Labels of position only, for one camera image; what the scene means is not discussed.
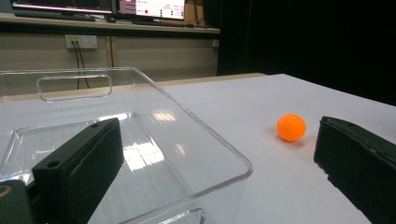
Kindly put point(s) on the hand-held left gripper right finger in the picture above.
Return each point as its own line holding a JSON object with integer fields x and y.
{"x": 358, "y": 161}

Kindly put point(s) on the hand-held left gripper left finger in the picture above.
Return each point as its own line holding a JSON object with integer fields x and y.
{"x": 77, "y": 174}

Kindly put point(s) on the orange ping-pong ball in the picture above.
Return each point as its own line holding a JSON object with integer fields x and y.
{"x": 291, "y": 127}

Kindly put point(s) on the clear plastic bin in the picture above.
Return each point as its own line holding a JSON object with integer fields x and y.
{"x": 186, "y": 155}

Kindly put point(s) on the white table cover board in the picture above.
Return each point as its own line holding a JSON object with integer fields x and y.
{"x": 249, "y": 102}

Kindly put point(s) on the black curtain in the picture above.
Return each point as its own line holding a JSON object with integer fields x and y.
{"x": 311, "y": 40}

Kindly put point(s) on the long wooden desk shelf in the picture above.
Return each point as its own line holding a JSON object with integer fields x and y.
{"x": 124, "y": 27}

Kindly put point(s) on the wooden table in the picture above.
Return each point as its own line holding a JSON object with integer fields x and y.
{"x": 202, "y": 80}

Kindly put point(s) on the black keyboard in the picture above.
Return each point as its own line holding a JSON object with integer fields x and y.
{"x": 53, "y": 15}

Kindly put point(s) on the wide computer monitor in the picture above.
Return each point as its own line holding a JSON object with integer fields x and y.
{"x": 62, "y": 4}

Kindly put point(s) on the computer monitor with white screen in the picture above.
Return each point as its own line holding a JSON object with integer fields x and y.
{"x": 152, "y": 7}

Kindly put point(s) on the cardboard box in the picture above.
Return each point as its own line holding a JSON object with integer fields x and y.
{"x": 194, "y": 12}

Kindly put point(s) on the white wall outlet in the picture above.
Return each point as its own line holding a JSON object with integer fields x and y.
{"x": 88, "y": 41}

